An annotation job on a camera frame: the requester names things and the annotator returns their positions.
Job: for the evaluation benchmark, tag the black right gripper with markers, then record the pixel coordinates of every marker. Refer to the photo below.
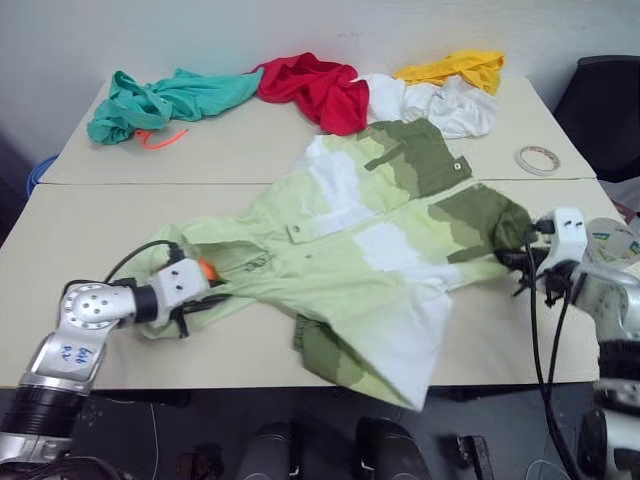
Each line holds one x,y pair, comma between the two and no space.
532,260

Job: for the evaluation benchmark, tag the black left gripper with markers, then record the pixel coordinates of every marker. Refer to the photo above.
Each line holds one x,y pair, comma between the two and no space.
192,305

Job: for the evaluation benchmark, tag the green and white jacket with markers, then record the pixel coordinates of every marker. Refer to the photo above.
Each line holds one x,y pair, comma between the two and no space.
350,260

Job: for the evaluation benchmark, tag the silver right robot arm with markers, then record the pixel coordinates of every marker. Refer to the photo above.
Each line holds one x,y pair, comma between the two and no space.
607,300

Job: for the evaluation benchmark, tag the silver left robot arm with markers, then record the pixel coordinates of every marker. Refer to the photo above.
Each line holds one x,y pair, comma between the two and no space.
75,312

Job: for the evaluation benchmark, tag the orange jacket tab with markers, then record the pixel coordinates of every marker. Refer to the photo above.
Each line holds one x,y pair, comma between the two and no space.
207,270

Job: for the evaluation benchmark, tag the roll of clear tape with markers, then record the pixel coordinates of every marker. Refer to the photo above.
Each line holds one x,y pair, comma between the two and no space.
525,165

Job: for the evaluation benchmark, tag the white printed round disc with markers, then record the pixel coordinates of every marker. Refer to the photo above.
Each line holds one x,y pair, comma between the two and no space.
612,237

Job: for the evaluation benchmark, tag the white crumpled garment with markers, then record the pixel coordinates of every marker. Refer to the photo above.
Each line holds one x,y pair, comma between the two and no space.
450,107

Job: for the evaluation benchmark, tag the black chair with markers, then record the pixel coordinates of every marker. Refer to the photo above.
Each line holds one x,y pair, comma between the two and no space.
605,120

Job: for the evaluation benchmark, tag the teal crumpled garment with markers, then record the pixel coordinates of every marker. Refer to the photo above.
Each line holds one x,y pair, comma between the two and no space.
165,102

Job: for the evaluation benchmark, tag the yellow crumpled garment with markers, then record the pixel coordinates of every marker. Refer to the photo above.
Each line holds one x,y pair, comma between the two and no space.
450,67

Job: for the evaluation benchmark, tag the red crumpled garment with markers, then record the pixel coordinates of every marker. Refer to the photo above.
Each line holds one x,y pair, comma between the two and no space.
320,92

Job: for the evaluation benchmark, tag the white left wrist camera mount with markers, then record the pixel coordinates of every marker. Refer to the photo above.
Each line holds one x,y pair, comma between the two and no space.
177,285

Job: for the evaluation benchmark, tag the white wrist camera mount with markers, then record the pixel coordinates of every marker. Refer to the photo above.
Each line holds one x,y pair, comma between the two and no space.
567,235
177,285

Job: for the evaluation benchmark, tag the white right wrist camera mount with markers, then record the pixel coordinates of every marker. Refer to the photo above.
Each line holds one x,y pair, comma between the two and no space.
567,235

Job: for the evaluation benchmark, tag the black flat bracket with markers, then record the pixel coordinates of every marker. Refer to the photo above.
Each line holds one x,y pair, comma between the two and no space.
472,457

